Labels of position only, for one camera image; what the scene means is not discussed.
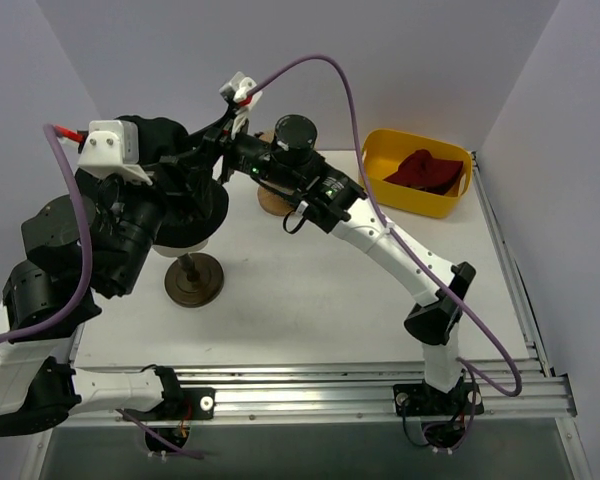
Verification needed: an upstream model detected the dark round mannequin stand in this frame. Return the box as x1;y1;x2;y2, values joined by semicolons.
164;252;224;308

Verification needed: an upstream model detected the wooden hat stand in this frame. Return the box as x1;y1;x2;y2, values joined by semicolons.
255;130;292;217

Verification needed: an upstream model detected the dark red cap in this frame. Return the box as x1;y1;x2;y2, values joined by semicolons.
384;149;463;195

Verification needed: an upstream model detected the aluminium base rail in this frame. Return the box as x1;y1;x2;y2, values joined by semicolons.
69;362;579;429

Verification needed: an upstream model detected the aluminium side rail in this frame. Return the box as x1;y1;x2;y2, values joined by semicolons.
470;150;555;377

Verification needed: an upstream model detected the beige mannequin head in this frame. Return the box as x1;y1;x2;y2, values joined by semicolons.
152;239;208;258

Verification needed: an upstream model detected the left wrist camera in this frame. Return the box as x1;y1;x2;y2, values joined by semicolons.
77;120;152;185

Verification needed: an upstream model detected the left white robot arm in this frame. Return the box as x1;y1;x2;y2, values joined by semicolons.
0;171;229;437

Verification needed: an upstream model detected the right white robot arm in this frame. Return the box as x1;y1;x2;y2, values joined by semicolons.
174;114;476;413

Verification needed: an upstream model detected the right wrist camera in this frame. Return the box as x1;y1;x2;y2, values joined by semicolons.
219;71;261;139

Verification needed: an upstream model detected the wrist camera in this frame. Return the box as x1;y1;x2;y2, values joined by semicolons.
219;71;261;139
77;120;152;185

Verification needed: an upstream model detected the yellow plastic bin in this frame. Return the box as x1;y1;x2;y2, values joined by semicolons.
362;129;472;219

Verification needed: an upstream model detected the black bucket hat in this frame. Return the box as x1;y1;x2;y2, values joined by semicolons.
74;114;230;249

